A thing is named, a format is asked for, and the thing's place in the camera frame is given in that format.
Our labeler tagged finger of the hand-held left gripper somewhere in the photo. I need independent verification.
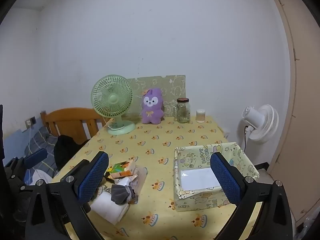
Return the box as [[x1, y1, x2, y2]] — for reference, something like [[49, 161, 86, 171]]
[[24, 149, 48, 168]]

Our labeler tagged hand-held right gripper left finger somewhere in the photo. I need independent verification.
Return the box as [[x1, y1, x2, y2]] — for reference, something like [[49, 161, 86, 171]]
[[25, 151, 109, 240]]

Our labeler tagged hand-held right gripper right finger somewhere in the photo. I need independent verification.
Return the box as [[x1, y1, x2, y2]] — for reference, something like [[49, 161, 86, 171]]
[[210, 152, 293, 240]]

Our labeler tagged colourful cartoon packet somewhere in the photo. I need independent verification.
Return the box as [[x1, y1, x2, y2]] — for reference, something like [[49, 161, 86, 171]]
[[104, 169, 120, 183]]

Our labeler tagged orange green tissue packet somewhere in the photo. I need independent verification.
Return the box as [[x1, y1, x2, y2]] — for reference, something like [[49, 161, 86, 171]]
[[110, 160, 137, 179]]

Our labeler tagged grey sock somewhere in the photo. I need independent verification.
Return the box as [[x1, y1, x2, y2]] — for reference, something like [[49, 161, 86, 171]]
[[111, 184, 138, 205]]

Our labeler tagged white cloth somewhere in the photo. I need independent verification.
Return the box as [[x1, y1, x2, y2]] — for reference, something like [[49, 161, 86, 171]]
[[90, 190, 130, 225]]

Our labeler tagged yellow gift-wrapped box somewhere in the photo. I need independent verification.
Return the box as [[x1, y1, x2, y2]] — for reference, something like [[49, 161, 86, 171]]
[[174, 142, 260, 212]]

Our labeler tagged clear plastic pack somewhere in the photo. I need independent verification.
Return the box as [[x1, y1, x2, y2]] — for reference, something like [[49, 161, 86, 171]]
[[125, 166, 148, 196]]

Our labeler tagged blue plaid bedding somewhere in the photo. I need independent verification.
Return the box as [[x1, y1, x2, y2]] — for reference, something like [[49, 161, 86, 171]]
[[4, 126, 59, 185]]

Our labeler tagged white paper sheet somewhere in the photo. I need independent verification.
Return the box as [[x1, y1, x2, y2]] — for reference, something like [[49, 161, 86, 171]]
[[180, 167, 222, 190]]

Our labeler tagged black cloth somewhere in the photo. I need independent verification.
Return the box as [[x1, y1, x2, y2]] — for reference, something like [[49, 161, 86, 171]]
[[54, 135, 89, 172]]

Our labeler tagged white standing fan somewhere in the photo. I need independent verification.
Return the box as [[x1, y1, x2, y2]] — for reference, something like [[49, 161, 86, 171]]
[[241, 104, 279, 145]]

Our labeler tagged glass mug jar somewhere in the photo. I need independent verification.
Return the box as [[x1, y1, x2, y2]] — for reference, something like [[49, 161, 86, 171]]
[[173, 97, 191, 123]]

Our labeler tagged green desk fan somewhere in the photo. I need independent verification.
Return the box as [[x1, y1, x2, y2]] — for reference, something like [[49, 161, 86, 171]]
[[90, 74, 137, 135]]

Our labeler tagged purple plush bunny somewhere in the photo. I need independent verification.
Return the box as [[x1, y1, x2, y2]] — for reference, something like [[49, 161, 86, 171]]
[[141, 88, 165, 125]]

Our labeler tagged beige door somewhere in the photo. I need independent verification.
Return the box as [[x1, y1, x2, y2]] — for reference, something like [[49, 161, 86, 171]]
[[267, 0, 320, 227]]

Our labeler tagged green patterned cardboard sheet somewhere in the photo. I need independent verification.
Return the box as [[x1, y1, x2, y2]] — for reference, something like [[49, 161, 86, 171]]
[[127, 75, 187, 120]]

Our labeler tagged white charging cable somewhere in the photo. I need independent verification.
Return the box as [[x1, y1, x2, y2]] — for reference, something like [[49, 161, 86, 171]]
[[27, 124, 33, 155]]

